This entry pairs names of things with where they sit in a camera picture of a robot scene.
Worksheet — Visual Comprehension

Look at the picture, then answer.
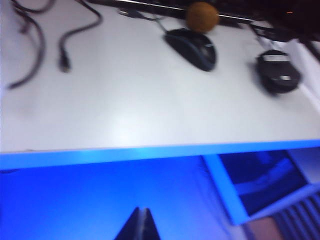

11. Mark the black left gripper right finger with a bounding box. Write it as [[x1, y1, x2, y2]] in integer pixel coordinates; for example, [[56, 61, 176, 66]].
[[140, 207, 161, 240]]

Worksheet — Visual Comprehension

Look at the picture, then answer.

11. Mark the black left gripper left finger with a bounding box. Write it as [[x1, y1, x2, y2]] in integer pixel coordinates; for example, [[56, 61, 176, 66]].
[[113, 206, 143, 240]]

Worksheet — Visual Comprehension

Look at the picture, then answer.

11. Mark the brown fuzzy kiwi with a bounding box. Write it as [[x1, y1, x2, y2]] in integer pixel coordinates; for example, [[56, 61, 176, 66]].
[[185, 1, 220, 33]]

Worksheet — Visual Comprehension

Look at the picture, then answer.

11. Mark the black grey computer mouse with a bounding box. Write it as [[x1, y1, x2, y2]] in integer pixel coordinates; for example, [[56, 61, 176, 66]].
[[163, 27, 219, 73]]

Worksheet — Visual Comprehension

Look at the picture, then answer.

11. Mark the black upside-down computer mouse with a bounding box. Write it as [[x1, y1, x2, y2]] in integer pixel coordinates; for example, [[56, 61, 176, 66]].
[[255, 49, 302, 95]]

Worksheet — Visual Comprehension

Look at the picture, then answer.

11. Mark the grey ribbed panel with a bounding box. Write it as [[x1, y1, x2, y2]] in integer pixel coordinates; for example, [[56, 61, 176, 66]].
[[271, 192, 320, 240]]

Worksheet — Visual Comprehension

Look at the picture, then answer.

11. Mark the black mechanical keyboard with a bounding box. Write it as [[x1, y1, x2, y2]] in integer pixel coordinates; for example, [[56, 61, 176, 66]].
[[87, 0, 320, 29]]

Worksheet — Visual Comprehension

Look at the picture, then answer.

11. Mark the white table leg frame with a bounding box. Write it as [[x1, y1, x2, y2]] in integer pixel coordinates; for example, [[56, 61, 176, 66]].
[[201, 154, 320, 226]]

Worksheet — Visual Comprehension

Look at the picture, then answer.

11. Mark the black cable with USB plug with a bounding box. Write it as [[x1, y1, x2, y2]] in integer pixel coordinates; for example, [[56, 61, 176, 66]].
[[58, 0, 102, 74]]

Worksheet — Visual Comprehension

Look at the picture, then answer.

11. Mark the black looped cable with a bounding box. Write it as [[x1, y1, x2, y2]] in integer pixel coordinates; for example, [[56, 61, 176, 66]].
[[7, 0, 57, 90]]

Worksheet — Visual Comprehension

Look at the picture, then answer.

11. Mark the thin grey mouse cable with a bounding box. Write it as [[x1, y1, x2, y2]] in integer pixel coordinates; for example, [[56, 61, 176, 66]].
[[117, 8, 169, 33]]

